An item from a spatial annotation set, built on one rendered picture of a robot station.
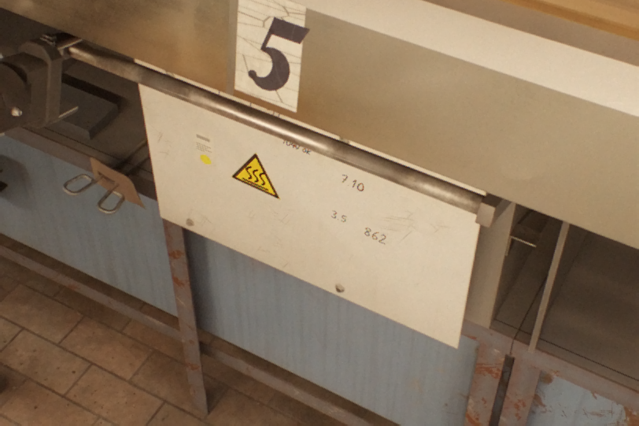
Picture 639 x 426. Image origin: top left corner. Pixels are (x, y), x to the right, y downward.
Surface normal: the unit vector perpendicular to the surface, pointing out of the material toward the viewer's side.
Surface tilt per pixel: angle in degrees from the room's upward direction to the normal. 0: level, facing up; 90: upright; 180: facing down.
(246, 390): 0
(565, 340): 0
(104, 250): 90
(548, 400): 90
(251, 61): 80
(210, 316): 90
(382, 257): 90
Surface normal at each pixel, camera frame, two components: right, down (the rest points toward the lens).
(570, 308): 0.00, -0.70
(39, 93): 0.87, 0.36
